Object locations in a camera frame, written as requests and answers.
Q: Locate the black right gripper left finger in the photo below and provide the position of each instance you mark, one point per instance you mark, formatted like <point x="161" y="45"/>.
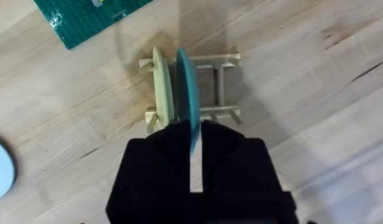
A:
<point x="160" y="168"/>

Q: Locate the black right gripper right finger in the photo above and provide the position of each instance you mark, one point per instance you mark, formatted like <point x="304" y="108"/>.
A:
<point x="234" y="168"/>

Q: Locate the teal plate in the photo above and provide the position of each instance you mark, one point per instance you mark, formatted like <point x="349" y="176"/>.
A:
<point x="188" y="90"/>

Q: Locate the small wooden peg rack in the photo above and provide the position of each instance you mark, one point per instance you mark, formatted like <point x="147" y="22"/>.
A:
<point x="220" y="84"/>

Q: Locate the pale green plate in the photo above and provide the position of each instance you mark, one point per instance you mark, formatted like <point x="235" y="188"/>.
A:
<point x="163" y="90"/>

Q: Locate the light blue plate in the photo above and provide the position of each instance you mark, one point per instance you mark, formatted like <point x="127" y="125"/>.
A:
<point x="0" y="169"/>

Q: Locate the green board with blocks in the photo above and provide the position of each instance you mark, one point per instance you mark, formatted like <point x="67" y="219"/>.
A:
<point x="85" y="15"/>

